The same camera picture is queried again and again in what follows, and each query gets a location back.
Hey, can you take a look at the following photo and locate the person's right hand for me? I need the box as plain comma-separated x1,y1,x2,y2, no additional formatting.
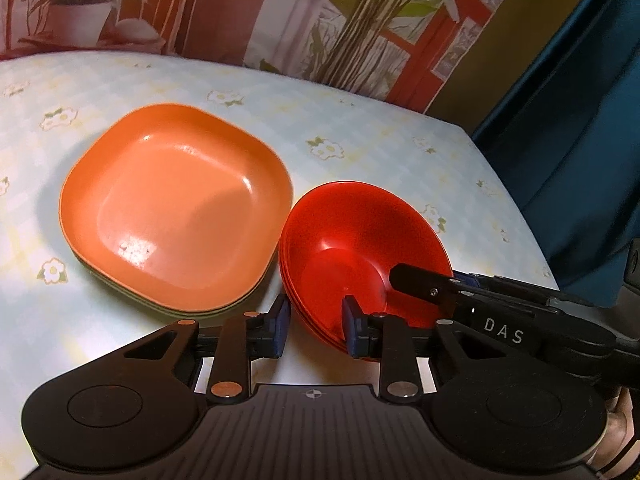
595,387,640,480

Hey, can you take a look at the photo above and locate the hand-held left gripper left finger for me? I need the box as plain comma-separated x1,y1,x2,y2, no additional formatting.
122,292,292,406

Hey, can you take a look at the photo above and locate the orange square plate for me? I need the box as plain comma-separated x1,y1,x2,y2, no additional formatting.
59,103,294,311

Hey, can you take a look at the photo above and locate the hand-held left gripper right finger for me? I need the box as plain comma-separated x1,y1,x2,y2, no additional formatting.
341,294,503,406

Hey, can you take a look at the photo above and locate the printed backdrop cloth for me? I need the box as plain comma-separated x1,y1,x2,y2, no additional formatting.
0,0,533,113

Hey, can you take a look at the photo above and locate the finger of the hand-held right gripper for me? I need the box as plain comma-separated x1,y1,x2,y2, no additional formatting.
452,272,597,309
389,263,468,307

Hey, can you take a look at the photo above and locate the teal curtain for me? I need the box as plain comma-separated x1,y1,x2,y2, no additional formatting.
470,0,640,308

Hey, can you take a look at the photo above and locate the red bowl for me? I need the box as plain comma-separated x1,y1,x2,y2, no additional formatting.
278,181,455,341
279,255,381,364

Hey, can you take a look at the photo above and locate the floral tablecloth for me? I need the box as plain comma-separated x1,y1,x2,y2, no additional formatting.
0,50,568,480

